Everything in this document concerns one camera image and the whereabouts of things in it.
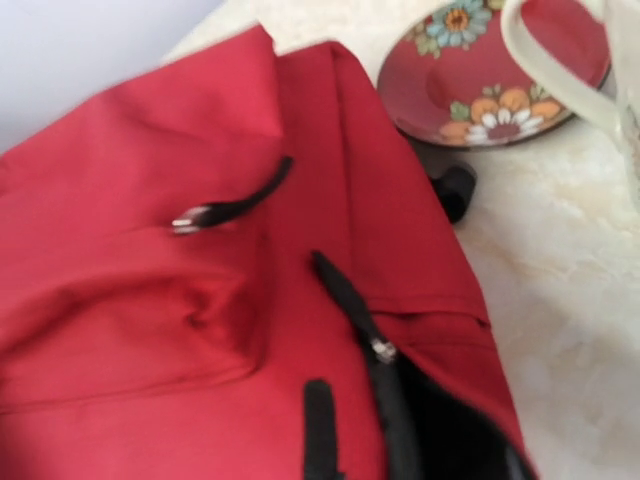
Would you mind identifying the red backpack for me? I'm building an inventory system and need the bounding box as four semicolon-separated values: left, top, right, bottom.
1;26;537;479

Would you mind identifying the white floral mug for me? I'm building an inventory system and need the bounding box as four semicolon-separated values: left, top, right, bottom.
500;1;639;203

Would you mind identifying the red floral saucer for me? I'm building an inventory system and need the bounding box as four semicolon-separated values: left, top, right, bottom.
377;0;611;148

